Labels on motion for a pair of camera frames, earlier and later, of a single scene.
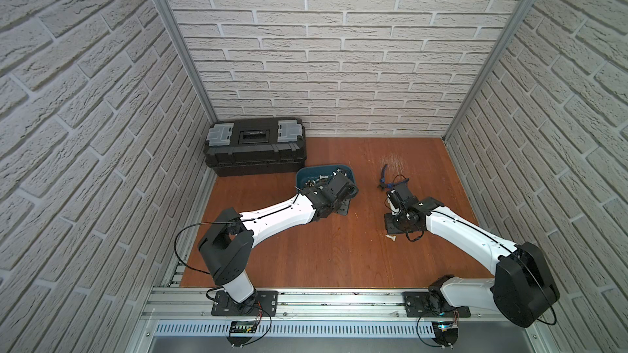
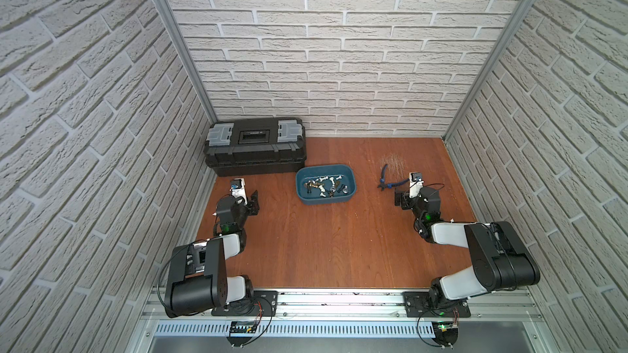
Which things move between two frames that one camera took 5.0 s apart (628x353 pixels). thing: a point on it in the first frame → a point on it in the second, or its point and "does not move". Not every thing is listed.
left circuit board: [241, 327] does not move
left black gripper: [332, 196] → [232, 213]
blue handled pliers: [383, 185] does not move
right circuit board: [446, 333] does not move
